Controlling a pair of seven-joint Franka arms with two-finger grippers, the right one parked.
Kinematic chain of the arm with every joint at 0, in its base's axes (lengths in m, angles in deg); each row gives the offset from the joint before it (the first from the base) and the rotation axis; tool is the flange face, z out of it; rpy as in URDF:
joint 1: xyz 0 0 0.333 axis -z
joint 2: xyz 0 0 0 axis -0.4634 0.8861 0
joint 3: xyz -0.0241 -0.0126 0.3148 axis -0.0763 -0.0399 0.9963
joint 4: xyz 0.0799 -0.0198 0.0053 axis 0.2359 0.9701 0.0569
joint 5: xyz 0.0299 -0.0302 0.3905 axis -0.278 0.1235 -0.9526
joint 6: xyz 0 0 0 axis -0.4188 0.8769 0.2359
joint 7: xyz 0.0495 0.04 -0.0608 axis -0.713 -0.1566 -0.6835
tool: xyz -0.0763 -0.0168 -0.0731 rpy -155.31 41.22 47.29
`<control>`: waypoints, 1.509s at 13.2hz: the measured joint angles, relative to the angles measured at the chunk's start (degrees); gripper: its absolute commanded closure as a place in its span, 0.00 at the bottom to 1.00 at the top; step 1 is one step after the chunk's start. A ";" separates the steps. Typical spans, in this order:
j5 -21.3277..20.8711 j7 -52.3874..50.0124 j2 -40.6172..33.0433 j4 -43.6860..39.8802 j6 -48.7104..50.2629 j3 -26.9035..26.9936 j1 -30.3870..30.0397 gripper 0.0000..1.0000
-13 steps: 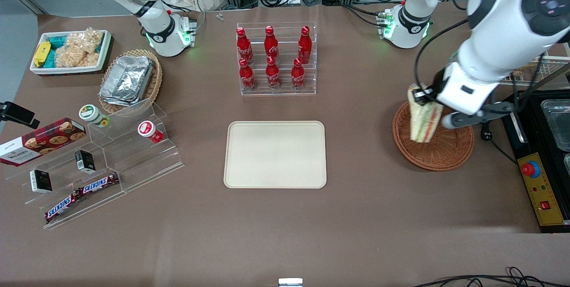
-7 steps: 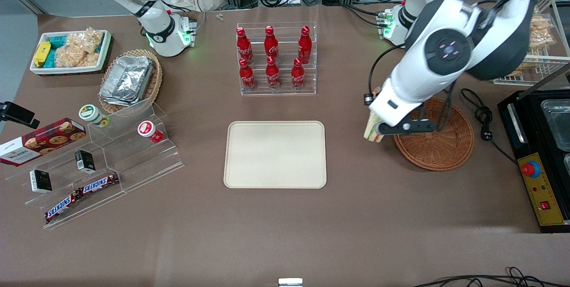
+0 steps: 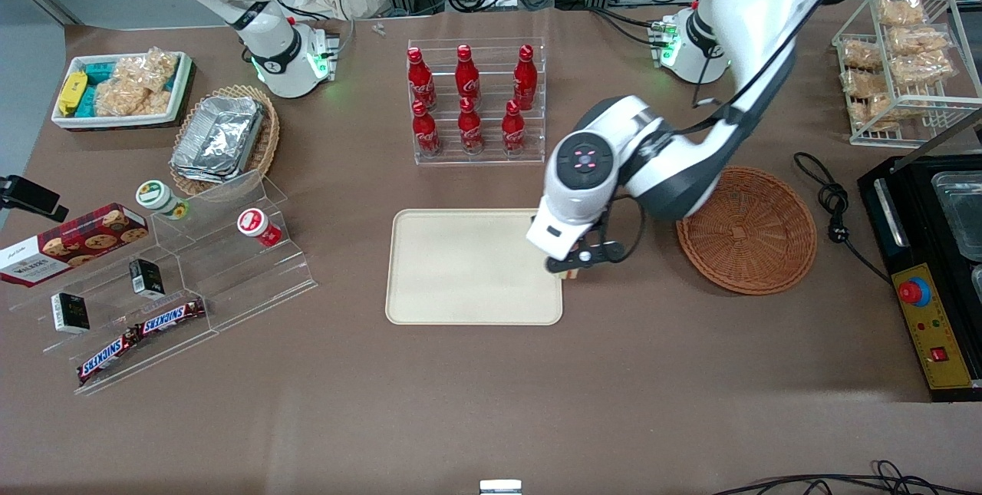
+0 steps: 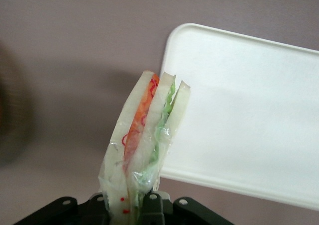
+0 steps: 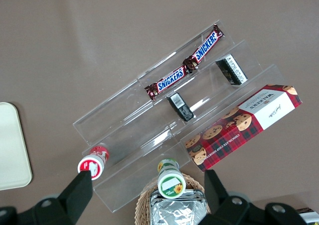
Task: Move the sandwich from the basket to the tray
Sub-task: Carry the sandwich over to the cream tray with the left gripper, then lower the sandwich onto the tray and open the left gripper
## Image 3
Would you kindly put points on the beige rectangular tray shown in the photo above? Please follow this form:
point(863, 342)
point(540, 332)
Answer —
point(460, 265)

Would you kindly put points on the brown round wicker basket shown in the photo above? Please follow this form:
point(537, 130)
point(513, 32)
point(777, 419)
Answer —
point(752, 234)

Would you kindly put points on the light oval wicker basket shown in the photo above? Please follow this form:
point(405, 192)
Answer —
point(268, 138)

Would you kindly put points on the clear acrylic bottle rack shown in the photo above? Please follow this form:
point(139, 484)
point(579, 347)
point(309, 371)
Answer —
point(491, 159)

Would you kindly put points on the red cola bottle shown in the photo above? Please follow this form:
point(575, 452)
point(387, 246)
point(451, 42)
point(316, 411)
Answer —
point(513, 129)
point(525, 79)
point(467, 77)
point(420, 84)
point(470, 129)
point(425, 130)

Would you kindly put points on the red lid cup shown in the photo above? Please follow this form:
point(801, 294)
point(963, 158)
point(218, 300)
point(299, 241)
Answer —
point(253, 222)

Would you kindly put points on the clear acrylic stepped display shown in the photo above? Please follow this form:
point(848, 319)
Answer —
point(238, 280)

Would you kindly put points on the clear fried snack bag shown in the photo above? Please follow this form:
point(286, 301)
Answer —
point(861, 54)
point(882, 110)
point(918, 41)
point(861, 84)
point(900, 10)
point(922, 70)

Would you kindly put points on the stacked foil containers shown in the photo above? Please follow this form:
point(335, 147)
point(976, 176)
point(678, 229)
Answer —
point(219, 138)

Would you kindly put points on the black machine yellow panel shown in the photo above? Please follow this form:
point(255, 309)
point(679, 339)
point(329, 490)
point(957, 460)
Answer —
point(913, 249)

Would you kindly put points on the red emergency stop button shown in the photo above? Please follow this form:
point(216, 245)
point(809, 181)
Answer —
point(914, 292)

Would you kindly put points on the silver metal bar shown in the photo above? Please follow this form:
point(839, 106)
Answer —
point(936, 142)

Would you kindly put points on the brown snickers bar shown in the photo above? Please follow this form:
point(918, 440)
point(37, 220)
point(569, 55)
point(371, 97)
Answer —
point(170, 317)
point(107, 357)

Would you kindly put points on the green lid cup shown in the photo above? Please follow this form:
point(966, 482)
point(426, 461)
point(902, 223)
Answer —
point(157, 196)

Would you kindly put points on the clear plastic container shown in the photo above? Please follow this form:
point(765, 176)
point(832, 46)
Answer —
point(977, 284)
point(963, 219)

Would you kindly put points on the small black white box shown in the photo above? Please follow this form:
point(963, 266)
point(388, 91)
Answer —
point(70, 312)
point(146, 278)

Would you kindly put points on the clear rice cracker bag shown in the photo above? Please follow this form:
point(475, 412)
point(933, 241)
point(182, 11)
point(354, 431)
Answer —
point(119, 97)
point(157, 65)
point(159, 102)

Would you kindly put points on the white rectangular snack bin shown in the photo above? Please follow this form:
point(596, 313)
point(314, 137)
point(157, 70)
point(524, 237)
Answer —
point(115, 121)

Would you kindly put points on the teal snack packet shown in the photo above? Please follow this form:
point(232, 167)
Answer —
point(87, 102)
point(98, 70)

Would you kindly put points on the red tartan cookie box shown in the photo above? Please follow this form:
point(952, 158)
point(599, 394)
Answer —
point(69, 245)

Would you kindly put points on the yellow snack packet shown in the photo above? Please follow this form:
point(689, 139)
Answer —
point(73, 92)

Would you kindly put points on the black clamp device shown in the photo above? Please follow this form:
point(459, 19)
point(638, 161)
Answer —
point(31, 197)

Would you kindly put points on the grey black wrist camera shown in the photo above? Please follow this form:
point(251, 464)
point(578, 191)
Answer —
point(602, 251)

